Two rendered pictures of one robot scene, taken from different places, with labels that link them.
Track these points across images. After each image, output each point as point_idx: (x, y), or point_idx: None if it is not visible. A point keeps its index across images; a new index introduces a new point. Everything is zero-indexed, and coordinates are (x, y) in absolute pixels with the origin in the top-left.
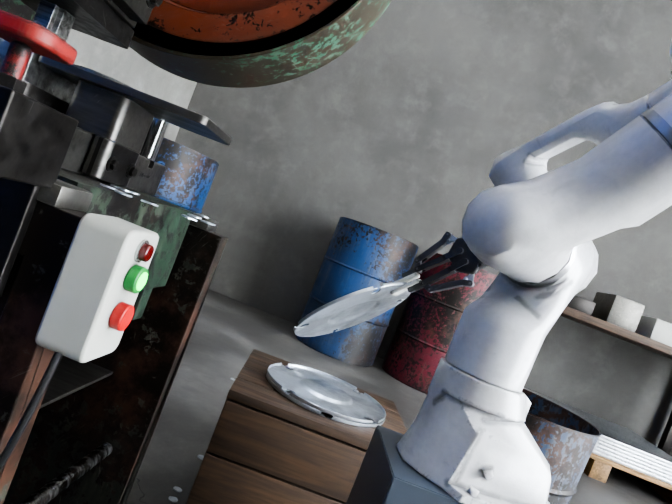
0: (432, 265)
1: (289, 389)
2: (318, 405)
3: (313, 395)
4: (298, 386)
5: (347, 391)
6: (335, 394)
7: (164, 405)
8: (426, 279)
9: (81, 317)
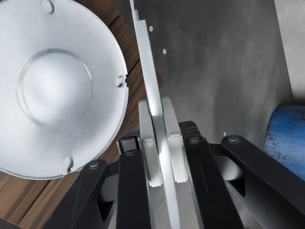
0: (193, 182)
1: (55, 12)
2: (7, 21)
3: (42, 46)
4: (67, 42)
5: (67, 143)
6: (46, 92)
7: (159, 94)
8: (137, 161)
9: None
